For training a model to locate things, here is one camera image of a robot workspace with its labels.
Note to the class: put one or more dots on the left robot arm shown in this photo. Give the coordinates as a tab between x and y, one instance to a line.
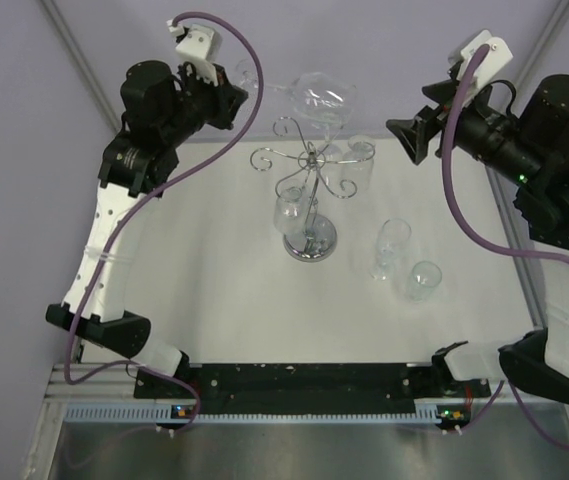
163	107

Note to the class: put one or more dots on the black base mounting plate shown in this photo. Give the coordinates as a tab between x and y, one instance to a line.
324	389

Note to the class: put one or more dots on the tall clear wine glass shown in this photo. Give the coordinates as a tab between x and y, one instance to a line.
316	97

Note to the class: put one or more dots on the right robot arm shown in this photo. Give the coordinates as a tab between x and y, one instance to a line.
531	150

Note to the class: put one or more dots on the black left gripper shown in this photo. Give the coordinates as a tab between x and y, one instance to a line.
224	97

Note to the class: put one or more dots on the left controller board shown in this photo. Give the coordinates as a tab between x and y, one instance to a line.
128	413

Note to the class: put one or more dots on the small clear wine glass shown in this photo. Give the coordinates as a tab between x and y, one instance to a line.
291	210

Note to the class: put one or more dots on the etched clear wine glass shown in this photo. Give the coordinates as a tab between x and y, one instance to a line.
331	150

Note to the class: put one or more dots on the controller board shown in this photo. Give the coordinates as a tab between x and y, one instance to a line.
128	413
448	410

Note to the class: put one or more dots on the chrome wine glass rack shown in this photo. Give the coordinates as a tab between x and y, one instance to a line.
307	235

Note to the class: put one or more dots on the right controller board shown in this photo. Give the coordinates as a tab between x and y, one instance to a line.
448	410

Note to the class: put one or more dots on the aluminium frame rail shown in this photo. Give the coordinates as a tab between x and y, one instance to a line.
118	382

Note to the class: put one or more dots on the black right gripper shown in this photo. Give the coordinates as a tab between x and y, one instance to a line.
412	134

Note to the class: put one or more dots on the clear ribbed glass tumbler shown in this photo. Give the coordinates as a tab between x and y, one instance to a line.
358	163

